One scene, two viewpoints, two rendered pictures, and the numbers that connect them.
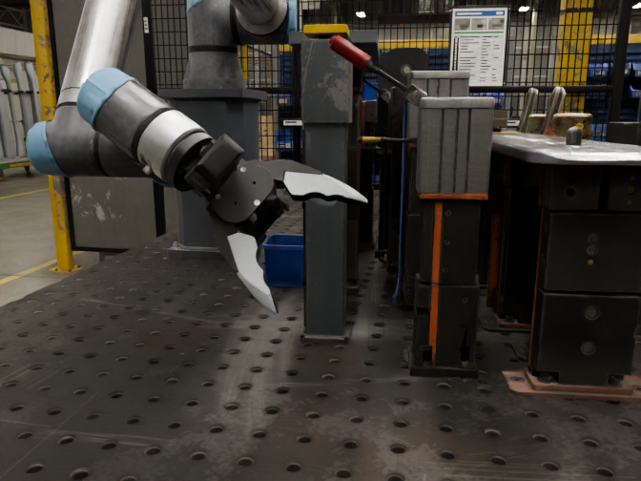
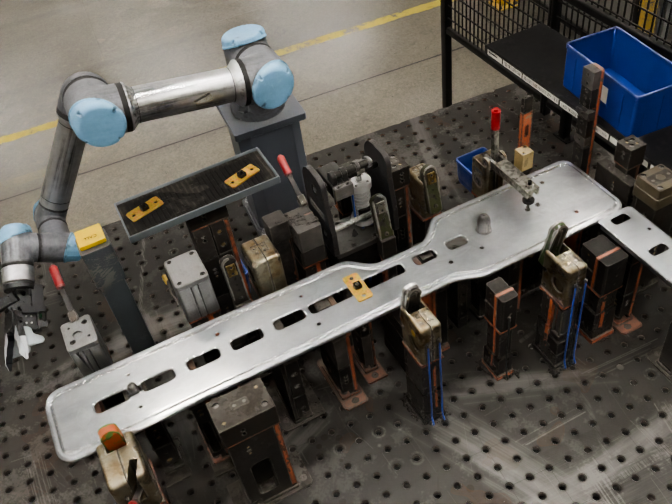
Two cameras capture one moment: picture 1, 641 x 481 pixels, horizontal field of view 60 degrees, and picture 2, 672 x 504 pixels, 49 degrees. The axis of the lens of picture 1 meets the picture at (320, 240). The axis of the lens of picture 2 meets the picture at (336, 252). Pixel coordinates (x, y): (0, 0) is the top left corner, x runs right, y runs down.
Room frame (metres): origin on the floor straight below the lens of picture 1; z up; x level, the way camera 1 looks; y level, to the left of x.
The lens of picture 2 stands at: (0.74, -1.40, 2.24)
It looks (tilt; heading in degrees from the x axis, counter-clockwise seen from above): 45 degrees down; 63
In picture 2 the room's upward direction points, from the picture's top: 10 degrees counter-clockwise
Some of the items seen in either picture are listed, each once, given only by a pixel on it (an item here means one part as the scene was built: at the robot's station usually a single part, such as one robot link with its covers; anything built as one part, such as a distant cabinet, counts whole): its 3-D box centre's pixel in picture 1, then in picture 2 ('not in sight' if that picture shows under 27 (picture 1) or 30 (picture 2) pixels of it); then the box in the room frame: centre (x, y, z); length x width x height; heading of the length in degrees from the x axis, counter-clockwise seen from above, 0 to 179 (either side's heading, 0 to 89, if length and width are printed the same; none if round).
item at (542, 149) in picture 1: (501, 135); (351, 294); (1.26, -0.40, 1.00); 1.38 x 0.22 x 0.02; 174
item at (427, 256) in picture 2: not in sight; (428, 300); (1.46, -0.42, 0.84); 0.12 x 0.05 x 0.29; 84
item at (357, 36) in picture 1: (341, 51); (197, 192); (1.09, -0.04, 1.16); 0.37 x 0.14 x 0.02; 174
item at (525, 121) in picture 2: not in sight; (521, 176); (1.86, -0.31, 0.95); 0.03 x 0.01 x 0.50; 174
